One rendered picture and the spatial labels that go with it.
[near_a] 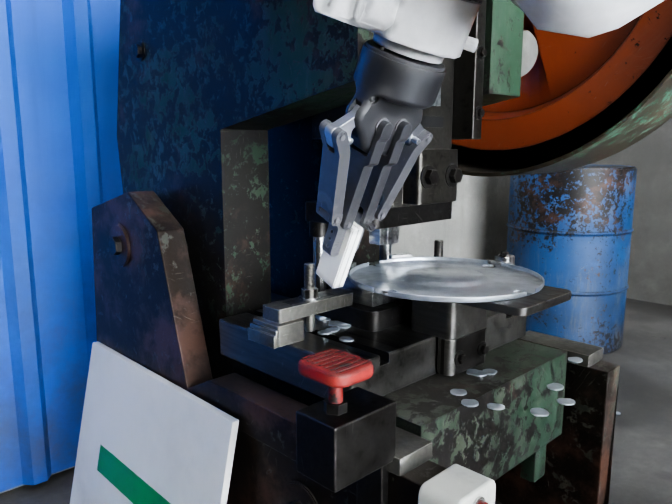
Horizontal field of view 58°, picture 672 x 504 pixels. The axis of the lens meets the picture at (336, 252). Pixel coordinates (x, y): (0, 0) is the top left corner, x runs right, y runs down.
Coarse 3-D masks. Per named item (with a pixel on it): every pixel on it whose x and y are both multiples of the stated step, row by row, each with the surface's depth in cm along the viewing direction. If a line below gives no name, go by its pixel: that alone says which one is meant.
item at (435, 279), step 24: (384, 264) 103; (408, 264) 103; (432, 264) 103; (456, 264) 103; (480, 264) 103; (504, 264) 101; (384, 288) 86; (408, 288) 86; (432, 288) 86; (456, 288) 86; (480, 288) 86; (504, 288) 86; (528, 288) 86
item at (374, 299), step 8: (360, 264) 104; (344, 288) 98; (352, 288) 97; (360, 288) 96; (360, 296) 96; (368, 296) 95; (376, 296) 94; (384, 296) 96; (368, 304) 95; (376, 304) 95
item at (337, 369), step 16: (320, 352) 66; (336, 352) 66; (304, 368) 63; (320, 368) 61; (336, 368) 61; (352, 368) 61; (368, 368) 62; (336, 384) 60; (352, 384) 61; (336, 400) 63
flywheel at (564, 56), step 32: (544, 32) 115; (608, 32) 106; (640, 32) 100; (544, 64) 115; (576, 64) 111; (608, 64) 104; (640, 64) 100; (544, 96) 116; (576, 96) 108; (608, 96) 104; (640, 96) 108; (512, 128) 118; (544, 128) 113; (576, 128) 110
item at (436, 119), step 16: (448, 64) 94; (448, 80) 95; (448, 96) 95; (432, 112) 93; (448, 112) 96; (432, 128) 93; (448, 128) 96; (432, 144) 94; (448, 144) 97; (416, 160) 88; (432, 160) 90; (448, 160) 92; (416, 176) 88; (432, 176) 88; (448, 176) 92; (400, 192) 90; (416, 192) 89; (432, 192) 90; (448, 192) 93
